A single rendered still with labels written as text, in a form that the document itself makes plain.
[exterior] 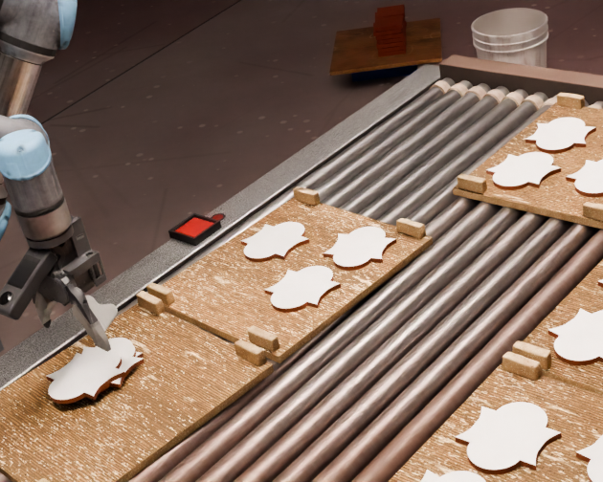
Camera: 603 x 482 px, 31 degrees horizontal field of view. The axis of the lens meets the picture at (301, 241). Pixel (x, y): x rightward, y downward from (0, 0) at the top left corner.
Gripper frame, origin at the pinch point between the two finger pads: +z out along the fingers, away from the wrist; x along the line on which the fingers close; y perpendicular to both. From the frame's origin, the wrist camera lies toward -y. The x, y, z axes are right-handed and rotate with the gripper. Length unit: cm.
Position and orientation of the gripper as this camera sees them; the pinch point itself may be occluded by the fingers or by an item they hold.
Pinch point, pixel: (74, 342)
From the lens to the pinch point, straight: 179.7
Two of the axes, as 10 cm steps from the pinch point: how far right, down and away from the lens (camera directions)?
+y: 6.0, -5.0, 6.2
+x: -7.8, -2.0, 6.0
